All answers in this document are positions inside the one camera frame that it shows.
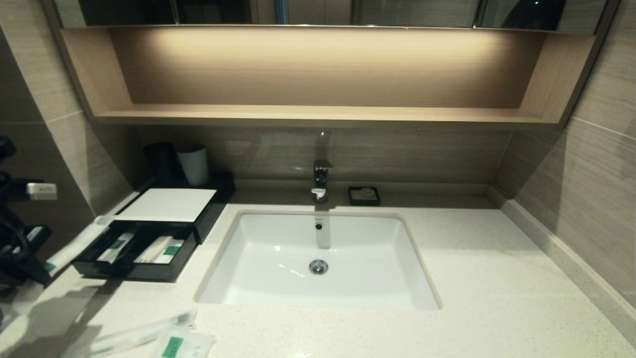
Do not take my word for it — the toothbrush clear sleeve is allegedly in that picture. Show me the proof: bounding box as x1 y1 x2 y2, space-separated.
62 309 198 358

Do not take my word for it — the black amenity drawer box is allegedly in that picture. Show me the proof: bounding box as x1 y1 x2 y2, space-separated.
107 172 237 245

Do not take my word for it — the grey plastic cup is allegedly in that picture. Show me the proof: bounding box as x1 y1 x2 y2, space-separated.
176 144 210 186

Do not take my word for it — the flat white packet green label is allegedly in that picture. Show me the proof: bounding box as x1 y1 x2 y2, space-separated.
155 239 186 265

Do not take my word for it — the narrow white packet green label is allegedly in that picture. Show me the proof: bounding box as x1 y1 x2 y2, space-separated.
97 231 136 264

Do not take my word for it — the white sink basin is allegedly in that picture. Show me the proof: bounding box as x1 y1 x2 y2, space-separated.
195 209 442 311

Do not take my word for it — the wooden wall shelf niche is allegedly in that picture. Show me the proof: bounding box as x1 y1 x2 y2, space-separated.
44 25 617 129

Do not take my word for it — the mirror cabinet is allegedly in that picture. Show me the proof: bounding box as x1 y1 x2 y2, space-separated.
55 0 609 30

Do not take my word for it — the small sachet green label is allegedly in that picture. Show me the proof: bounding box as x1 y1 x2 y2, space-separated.
148 327 217 358

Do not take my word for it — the chrome faucet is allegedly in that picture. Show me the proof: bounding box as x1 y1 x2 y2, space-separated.
311 132 334 203

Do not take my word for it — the black soap dish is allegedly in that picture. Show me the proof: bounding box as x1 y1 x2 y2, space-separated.
348 186 381 206

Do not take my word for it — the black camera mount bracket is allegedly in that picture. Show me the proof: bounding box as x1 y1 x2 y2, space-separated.
0 172 30 202

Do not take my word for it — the black cup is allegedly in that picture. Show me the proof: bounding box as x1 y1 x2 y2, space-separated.
144 142 179 183

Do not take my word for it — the toothbrush green label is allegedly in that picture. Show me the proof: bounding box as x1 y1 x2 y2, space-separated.
42 215 116 275

